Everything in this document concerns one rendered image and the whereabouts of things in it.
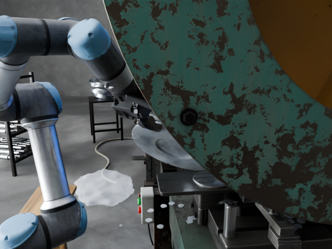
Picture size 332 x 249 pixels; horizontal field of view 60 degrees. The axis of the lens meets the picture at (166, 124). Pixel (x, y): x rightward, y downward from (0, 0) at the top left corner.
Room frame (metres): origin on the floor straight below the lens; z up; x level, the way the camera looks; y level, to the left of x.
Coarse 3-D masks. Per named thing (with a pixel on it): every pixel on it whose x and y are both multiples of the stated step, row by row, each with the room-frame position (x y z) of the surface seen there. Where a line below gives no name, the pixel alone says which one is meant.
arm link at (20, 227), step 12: (12, 216) 0.79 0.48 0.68; (24, 216) 0.78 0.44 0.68; (36, 216) 0.78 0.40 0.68; (0, 228) 0.74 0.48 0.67; (12, 228) 0.73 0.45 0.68; (24, 228) 0.73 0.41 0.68; (36, 228) 0.75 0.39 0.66; (0, 240) 0.70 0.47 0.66; (12, 240) 0.70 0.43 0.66; (24, 240) 0.71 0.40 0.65; (36, 240) 0.73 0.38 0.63; (48, 240) 0.75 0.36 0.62
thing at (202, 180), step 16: (160, 176) 0.86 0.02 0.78; (176, 176) 0.86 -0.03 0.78; (192, 176) 0.86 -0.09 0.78; (208, 176) 0.85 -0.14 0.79; (160, 192) 0.76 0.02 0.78; (176, 192) 0.75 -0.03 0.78; (192, 192) 0.76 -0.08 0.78; (208, 192) 0.76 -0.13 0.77; (224, 192) 0.77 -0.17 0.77; (208, 208) 0.79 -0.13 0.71
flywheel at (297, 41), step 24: (264, 0) 0.44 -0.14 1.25; (288, 0) 0.44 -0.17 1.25; (312, 0) 0.44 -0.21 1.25; (264, 24) 0.44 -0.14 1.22; (288, 24) 0.44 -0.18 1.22; (312, 24) 0.45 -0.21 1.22; (288, 48) 0.44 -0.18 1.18; (312, 48) 0.45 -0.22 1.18; (288, 72) 0.44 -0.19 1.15; (312, 72) 0.45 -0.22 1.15; (312, 96) 0.45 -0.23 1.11
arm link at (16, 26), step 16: (0, 16) 0.58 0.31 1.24; (0, 32) 0.55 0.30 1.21; (16, 32) 0.57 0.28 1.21; (32, 32) 0.59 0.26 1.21; (48, 32) 0.61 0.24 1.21; (0, 48) 0.55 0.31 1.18; (16, 48) 0.57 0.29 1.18; (32, 48) 0.59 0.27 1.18; (48, 48) 0.61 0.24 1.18; (0, 64) 0.61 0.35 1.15; (16, 64) 0.62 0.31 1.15; (0, 80) 0.66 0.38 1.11; (16, 80) 0.69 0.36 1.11; (0, 96) 0.73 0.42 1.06; (0, 112) 0.80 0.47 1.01
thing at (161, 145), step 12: (132, 132) 0.86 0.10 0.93; (144, 132) 0.84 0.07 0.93; (156, 132) 0.81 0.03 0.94; (168, 132) 0.79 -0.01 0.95; (144, 144) 0.90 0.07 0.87; (156, 144) 0.88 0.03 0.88; (168, 144) 0.86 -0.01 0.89; (156, 156) 0.94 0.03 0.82; (168, 156) 0.91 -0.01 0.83; (180, 156) 0.89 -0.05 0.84; (192, 168) 0.92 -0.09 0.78
